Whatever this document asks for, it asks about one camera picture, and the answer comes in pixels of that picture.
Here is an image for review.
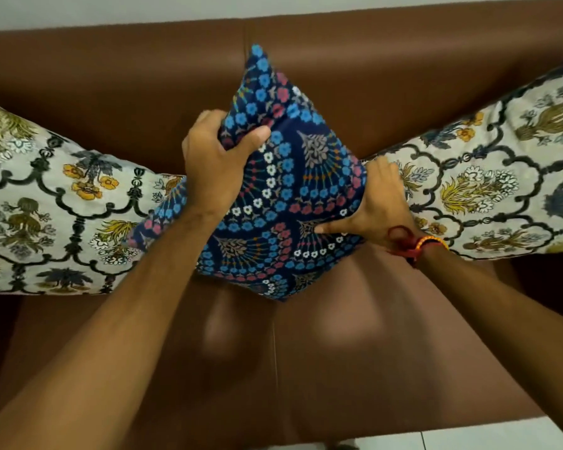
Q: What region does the person's right hand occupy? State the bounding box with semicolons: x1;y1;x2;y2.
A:
314;157;421;251

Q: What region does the person's left hand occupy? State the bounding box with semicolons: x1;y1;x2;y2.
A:
182;110;272;220

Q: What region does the blue floral patterned cushion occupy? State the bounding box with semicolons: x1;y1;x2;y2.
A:
124;44;369;303

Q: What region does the person's left forearm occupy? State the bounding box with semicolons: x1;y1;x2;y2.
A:
0;206;226;450

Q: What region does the person's right forearm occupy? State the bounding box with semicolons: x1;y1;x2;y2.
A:
415;243;563;448

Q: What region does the red thread wrist band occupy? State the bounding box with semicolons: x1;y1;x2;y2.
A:
386;225;446;268

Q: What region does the brown leather sofa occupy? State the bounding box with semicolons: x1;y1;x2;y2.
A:
0;0;563;450

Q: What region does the cream floral patterned cushion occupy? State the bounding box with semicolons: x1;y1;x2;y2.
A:
363;56;563;262
0;94;186;296

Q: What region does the orange beaded bracelet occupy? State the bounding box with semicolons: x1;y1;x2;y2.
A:
414;235;450;253

